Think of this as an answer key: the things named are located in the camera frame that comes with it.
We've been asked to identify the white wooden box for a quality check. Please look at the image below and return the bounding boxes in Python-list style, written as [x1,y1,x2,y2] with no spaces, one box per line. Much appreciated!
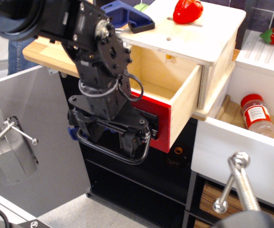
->
[120,0,245,119]

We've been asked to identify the green toy vegetable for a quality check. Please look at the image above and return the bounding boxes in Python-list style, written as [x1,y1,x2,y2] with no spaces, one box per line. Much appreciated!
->
[134,3,149,12]

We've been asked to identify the person in blue jeans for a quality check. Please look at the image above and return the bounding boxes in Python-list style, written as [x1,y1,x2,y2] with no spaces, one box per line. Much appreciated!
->
[0,0,42,75]

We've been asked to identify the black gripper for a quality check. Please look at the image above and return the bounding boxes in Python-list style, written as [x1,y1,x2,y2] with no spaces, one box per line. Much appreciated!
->
[68,91,150,157]

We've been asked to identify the dark round orange-centred toy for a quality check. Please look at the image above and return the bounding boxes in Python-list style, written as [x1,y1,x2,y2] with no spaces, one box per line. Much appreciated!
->
[165,144,192,168]

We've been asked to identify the red lid spice jar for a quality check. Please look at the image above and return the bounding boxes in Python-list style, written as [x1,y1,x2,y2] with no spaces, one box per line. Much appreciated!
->
[240,94,274,138]

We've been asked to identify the red front wooden drawer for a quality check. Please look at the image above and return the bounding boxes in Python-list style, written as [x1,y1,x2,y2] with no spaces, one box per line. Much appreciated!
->
[127,46,202,152]

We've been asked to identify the red toy bell pepper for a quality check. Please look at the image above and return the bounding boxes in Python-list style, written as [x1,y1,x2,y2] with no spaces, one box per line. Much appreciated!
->
[173,0,204,24]

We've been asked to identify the grey cabinet door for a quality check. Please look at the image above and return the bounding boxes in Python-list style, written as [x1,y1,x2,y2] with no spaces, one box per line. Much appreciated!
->
[0,66,89,217]

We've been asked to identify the blue Irwin bar clamp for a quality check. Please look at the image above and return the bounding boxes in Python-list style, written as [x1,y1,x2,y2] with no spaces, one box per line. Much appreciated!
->
[67,0,156,141]

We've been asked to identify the silver C-clamp on door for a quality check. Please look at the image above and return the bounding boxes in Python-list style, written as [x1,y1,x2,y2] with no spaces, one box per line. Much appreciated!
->
[0,120,39,155]

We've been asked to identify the black metal drawer handle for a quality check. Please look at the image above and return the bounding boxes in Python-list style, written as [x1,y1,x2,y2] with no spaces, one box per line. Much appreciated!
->
[77,108,159,165]

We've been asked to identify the silver foreground clamp screw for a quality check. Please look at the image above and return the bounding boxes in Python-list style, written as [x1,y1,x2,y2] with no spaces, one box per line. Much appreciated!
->
[213,151,261,214]

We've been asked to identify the white toy sink unit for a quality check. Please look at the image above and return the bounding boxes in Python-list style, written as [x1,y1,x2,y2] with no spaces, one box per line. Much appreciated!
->
[191,31,274,206]

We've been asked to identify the black cabinet frame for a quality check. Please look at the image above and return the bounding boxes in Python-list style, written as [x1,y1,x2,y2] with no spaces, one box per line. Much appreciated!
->
[60,74,199,228]

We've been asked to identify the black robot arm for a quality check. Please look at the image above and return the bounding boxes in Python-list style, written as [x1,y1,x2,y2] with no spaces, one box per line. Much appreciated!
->
[0,0,151,163]

